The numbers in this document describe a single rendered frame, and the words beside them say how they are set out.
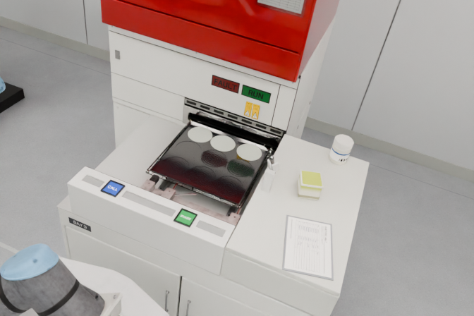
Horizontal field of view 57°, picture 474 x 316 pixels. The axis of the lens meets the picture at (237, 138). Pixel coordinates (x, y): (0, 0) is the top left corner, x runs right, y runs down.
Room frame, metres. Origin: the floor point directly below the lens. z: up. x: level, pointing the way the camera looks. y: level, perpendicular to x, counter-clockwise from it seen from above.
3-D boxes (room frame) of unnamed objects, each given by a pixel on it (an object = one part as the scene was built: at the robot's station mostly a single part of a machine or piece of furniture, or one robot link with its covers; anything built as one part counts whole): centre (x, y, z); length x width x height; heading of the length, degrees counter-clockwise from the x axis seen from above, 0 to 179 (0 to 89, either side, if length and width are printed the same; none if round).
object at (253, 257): (1.05, -0.27, 0.89); 0.62 x 0.35 x 0.14; 164
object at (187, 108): (1.45, 0.03, 0.89); 0.44 x 0.02 x 0.10; 74
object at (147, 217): (0.92, 0.24, 0.89); 0.55 x 0.09 x 0.14; 74
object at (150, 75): (1.52, 0.20, 1.02); 0.82 x 0.03 x 0.40; 74
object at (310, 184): (1.08, -0.27, 1.00); 0.07 x 0.07 x 0.07; 3
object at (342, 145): (1.29, -0.39, 1.01); 0.07 x 0.07 x 0.10
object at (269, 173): (1.08, -0.13, 1.03); 0.06 x 0.04 x 0.13; 164
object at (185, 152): (1.25, 0.08, 0.90); 0.34 x 0.34 x 0.01; 74
